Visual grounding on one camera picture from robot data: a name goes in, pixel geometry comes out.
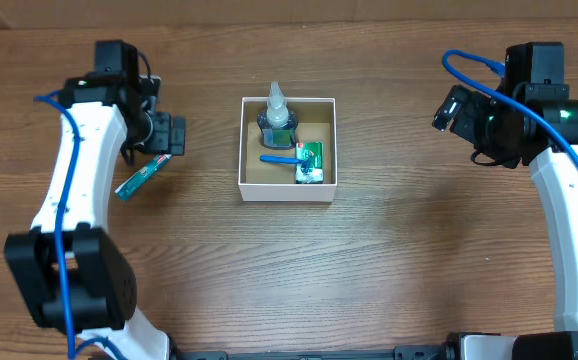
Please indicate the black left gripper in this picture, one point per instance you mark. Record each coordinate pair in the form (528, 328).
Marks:
(164, 140)

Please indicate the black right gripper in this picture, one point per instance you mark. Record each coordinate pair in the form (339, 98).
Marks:
(475, 110)

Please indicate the blue pump bottle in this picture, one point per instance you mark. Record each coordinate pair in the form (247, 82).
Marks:
(277, 122)

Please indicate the blue disposable razor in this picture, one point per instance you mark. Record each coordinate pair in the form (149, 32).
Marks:
(284, 160)

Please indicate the green soap packet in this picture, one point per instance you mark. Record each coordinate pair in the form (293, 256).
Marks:
(316, 176)

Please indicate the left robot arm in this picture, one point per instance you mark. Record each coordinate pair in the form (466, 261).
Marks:
(68, 270)

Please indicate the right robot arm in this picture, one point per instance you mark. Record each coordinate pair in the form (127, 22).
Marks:
(519, 112)

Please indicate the teal toothpaste tube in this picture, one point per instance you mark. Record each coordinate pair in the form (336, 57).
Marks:
(128, 188)

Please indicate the white cardboard box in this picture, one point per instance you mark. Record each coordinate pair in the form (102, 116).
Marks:
(266, 182)

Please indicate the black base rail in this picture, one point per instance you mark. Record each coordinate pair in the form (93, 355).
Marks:
(319, 352)

